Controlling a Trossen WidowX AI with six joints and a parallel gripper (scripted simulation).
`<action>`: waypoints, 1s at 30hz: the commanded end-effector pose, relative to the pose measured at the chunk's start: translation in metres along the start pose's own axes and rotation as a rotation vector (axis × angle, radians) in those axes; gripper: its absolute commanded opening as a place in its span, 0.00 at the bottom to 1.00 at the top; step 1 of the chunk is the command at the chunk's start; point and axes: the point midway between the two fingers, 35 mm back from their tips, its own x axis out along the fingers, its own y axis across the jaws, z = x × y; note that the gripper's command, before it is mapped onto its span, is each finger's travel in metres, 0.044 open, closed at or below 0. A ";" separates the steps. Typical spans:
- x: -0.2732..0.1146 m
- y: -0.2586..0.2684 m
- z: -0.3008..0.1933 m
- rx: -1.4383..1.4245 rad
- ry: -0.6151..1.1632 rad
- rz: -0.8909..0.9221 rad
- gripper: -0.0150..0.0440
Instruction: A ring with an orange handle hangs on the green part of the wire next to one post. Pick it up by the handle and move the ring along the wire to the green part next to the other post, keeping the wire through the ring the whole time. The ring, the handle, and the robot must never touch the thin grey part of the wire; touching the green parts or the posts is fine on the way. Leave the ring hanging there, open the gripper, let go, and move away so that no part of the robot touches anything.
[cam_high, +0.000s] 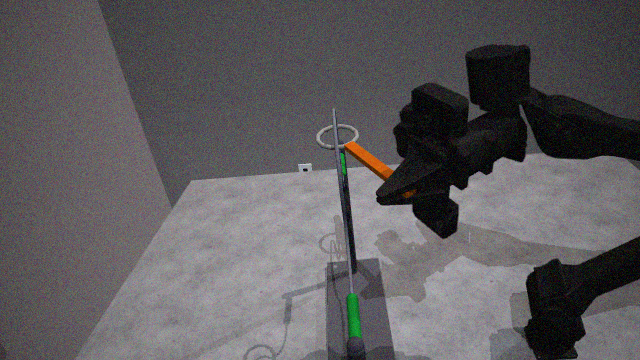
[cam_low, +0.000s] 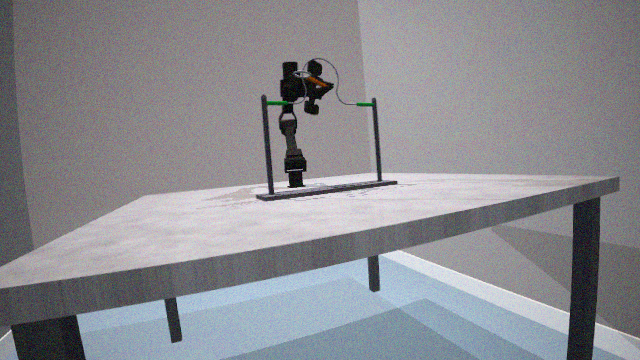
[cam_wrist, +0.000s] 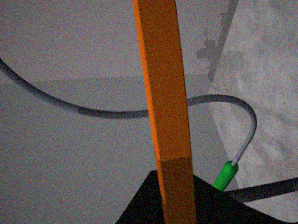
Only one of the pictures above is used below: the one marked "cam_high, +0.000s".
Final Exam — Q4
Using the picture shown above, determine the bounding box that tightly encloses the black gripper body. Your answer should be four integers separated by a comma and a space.
411, 83, 501, 238

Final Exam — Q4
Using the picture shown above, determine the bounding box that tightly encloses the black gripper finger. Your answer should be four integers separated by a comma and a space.
376, 134, 449, 199
376, 183, 446, 210

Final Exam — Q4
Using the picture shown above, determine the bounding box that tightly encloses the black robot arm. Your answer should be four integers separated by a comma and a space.
393, 44, 640, 360

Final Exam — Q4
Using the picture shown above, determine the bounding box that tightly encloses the orange bar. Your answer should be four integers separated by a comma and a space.
316, 124, 417, 198

